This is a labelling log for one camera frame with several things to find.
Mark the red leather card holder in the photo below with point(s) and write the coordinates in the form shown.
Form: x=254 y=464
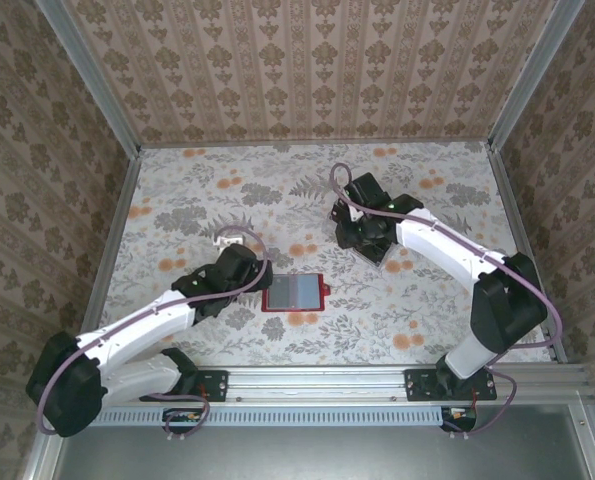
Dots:
x=307 y=292

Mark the aluminium table side rail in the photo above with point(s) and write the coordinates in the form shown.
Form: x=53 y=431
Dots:
x=114 y=230
x=515 y=220

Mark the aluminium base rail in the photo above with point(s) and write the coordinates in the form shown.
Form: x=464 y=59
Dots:
x=317 y=382

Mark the aluminium frame post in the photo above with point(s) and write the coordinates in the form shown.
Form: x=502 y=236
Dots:
x=91 y=75
x=533 y=75

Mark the aluminium sheet frame rail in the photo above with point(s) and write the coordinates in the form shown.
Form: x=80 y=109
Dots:
x=591 y=445
x=34 y=460

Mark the black credit card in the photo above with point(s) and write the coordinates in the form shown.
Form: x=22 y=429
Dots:
x=282 y=292

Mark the grey metal sheet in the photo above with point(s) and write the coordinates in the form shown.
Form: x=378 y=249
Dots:
x=317 y=455

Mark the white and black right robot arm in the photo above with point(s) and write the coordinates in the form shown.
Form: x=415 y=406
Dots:
x=447 y=245

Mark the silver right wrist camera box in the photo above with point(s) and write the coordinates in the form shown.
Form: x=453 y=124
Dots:
x=353 y=212

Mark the aluminium table end rail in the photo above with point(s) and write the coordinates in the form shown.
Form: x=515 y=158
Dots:
x=317 y=143

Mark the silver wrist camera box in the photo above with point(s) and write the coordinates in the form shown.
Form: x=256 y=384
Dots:
x=353 y=212
x=227 y=242

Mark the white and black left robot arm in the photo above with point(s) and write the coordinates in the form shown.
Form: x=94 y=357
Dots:
x=142 y=322

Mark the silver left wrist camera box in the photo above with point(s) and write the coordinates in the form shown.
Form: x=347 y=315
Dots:
x=227 y=242

